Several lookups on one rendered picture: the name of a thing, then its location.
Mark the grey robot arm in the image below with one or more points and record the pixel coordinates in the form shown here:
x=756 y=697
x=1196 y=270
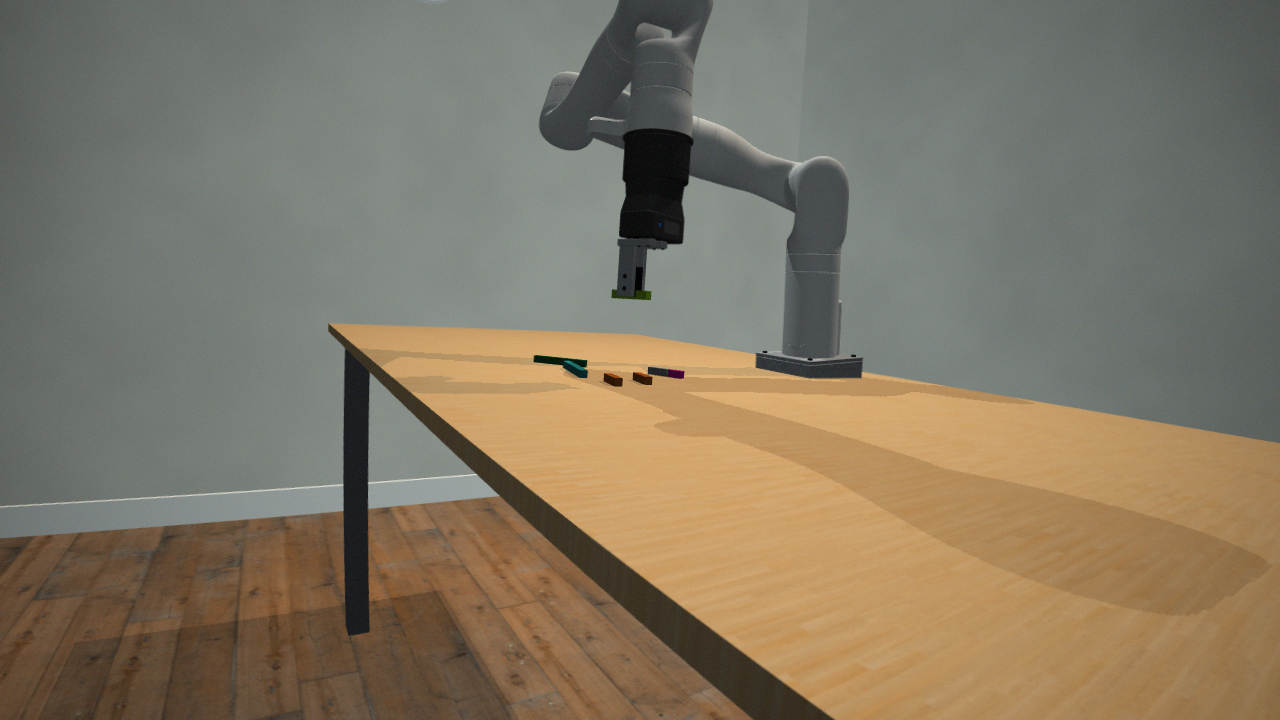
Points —
x=817 y=190

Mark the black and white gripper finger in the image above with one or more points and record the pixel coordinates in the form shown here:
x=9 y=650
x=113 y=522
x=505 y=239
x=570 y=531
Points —
x=641 y=263
x=627 y=269

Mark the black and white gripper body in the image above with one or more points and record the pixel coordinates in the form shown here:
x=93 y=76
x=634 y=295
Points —
x=658 y=137

